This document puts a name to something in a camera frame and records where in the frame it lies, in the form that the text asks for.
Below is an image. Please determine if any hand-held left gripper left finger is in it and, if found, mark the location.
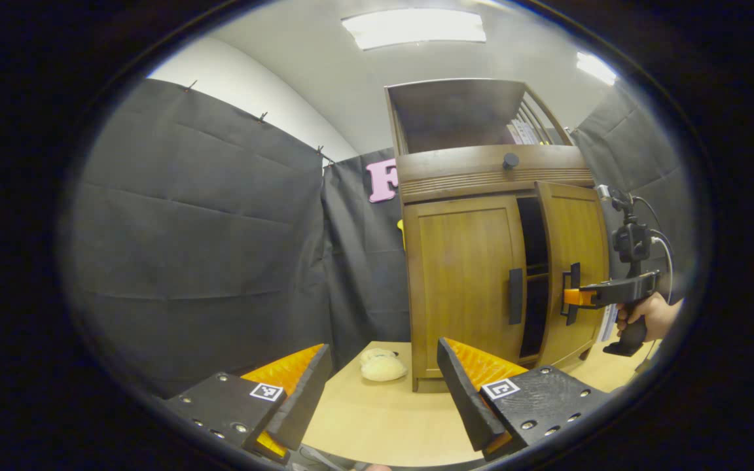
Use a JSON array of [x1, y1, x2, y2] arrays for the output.
[[164, 343, 333, 465]]

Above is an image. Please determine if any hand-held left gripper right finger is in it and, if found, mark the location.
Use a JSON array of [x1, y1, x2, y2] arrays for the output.
[[437, 337, 613, 462]]

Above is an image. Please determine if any wooden shoe cabinet door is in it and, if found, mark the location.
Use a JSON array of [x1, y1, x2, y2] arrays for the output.
[[403, 194, 527, 381], [534, 181, 612, 368]]

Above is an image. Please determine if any wooden double-door shoe cabinet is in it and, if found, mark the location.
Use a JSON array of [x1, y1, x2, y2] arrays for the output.
[[385, 78, 613, 393]]

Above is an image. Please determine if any wooden cabinet drawer black knob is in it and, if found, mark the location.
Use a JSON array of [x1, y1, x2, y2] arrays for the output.
[[395, 144, 595, 203]]

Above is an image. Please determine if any cream plush toy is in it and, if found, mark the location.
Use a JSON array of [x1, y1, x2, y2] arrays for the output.
[[359, 348, 408, 383]]

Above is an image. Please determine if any small ceiling light panel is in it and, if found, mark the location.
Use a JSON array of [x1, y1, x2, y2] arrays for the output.
[[577, 52, 618, 86]]

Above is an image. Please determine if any large ceiling light panel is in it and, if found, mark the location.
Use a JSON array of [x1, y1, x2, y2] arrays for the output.
[[341, 8, 487, 51]]

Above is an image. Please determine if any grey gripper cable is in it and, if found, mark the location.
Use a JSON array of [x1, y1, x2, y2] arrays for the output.
[[632, 196, 676, 305]]

